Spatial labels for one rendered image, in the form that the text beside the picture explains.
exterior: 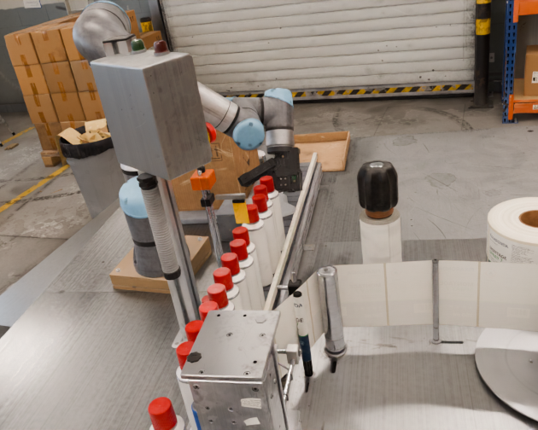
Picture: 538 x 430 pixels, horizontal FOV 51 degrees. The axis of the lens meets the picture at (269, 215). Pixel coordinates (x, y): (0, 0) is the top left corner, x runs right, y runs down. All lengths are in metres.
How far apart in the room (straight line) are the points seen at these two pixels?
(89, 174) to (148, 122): 2.81
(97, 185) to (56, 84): 1.53
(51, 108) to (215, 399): 4.57
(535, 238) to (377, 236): 0.30
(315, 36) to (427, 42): 1.02
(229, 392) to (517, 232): 0.71
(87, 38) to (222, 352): 0.79
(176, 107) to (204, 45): 5.07
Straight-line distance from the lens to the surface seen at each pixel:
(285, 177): 1.48
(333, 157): 2.14
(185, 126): 0.95
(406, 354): 1.14
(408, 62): 5.47
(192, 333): 0.93
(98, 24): 1.32
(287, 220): 1.62
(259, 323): 0.81
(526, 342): 1.17
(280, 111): 1.50
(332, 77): 5.64
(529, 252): 1.21
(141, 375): 1.28
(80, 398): 1.29
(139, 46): 1.02
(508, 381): 1.09
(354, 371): 1.11
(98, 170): 3.71
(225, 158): 1.74
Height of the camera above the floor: 1.64
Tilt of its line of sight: 27 degrees down
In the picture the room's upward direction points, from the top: 9 degrees counter-clockwise
